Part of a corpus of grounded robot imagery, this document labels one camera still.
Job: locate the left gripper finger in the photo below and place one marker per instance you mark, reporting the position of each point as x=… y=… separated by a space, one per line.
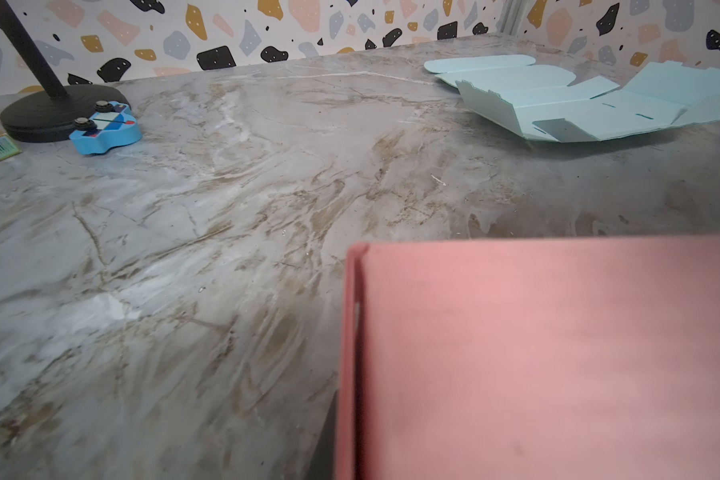
x=321 y=466

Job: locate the pink paper box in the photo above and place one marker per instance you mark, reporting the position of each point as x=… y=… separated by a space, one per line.
x=589 y=358

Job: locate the mint flat paper box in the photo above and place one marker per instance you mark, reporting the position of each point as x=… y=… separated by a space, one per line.
x=546 y=103

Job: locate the small blue toy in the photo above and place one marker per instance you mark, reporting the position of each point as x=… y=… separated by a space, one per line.
x=111 y=126

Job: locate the black microphone stand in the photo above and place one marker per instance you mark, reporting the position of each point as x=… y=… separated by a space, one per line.
x=49 y=115

